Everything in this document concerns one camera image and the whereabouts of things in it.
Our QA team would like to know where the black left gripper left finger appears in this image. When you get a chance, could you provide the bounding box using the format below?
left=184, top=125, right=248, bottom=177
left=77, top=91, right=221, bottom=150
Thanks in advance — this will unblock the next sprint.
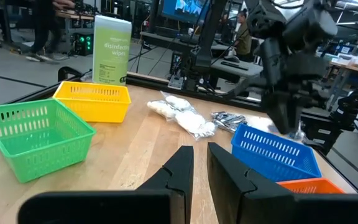
left=17, top=145, right=195, bottom=224

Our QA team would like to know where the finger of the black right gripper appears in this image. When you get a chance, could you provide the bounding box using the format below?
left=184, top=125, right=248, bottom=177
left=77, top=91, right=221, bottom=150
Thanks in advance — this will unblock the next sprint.
left=283, top=104, right=304, bottom=134
left=264, top=101, right=287, bottom=133

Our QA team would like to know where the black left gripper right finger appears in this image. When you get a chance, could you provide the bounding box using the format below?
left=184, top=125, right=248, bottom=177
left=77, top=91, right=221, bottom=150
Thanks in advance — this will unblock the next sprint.
left=207, top=142, right=358, bottom=224

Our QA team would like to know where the printed clear cotton balls bag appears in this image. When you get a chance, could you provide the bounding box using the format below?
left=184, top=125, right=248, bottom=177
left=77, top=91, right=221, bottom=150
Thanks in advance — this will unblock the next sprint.
left=146, top=91, right=200, bottom=122

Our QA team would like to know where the blue plastic basket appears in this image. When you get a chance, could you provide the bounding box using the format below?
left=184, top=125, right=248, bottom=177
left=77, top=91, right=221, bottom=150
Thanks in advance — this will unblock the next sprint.
left=231, top=123, right=323, bottom=182

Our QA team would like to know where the grey desk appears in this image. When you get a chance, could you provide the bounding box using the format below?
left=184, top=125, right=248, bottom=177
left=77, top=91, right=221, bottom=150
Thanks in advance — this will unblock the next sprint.
left=211, top=57, right=264, bottom=78

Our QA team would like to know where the orange plastic basket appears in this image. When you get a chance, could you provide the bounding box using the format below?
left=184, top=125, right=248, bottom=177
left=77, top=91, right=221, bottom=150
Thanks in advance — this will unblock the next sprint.
left=277, top=177, right=346, bottom=195

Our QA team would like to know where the black keyboard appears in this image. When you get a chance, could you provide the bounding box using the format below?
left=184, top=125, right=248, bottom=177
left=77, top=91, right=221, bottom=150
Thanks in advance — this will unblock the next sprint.
left=221, top=61, right=249, bottom=72

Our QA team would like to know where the cluttered wooden workbench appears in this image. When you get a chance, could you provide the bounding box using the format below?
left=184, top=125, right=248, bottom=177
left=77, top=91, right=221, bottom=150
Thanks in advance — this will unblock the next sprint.
left=317, top=43, right=358, bottom=78

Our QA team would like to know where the black upright stand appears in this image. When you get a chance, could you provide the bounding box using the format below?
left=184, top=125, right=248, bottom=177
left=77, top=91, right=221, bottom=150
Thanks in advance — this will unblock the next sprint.
left=183, top=0, right=229, bottom=93

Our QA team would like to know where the black desktop computer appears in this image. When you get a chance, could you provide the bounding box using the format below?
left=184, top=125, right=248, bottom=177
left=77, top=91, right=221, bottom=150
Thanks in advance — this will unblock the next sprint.
left=171, top=52, right=183, bottom=75

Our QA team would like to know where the yellow plastic basket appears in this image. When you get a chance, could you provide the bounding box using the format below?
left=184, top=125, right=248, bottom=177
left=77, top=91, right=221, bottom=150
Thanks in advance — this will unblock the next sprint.
left=52, top=81, right=132, bottom=124

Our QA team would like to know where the black desk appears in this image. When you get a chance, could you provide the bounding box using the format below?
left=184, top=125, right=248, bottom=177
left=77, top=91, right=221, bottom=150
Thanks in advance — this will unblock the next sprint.
left=140, top=30, right=229, bottom=54

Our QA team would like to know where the large display screen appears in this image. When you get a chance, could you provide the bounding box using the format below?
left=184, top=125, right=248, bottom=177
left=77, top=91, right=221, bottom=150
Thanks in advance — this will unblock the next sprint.
left=161, top=0, right=211, bottom=25

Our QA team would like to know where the green plastic basket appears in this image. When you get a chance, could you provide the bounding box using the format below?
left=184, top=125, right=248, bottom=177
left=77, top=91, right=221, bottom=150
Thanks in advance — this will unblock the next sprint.
left=0, top=98, right=97, bottom=184

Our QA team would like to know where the green disinfecting wipes canister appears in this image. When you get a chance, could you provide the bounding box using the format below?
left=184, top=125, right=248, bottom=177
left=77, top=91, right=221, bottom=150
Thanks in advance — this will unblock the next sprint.
left=91, top=14, right=132, bottom=86

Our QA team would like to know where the black computer with green lights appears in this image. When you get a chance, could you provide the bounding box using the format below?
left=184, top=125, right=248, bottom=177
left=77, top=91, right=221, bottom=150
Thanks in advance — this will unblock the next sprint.
left=73, top=32, right=94, bottom=57

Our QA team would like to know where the wooden top workbench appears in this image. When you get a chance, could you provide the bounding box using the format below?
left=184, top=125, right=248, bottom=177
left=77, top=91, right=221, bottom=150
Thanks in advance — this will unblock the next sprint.
left=54, top=9, right=95, bottom=54

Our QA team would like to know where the grey metal base plate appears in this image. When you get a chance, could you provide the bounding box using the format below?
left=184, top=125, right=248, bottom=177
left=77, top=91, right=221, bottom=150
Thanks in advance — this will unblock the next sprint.
left=167, top=74, right=185, bottom=91

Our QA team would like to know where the black ring-shaped clamp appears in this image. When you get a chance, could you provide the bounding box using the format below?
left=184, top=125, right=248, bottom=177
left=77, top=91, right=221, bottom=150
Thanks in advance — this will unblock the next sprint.
left=57, top=66, right=83, bottom=82

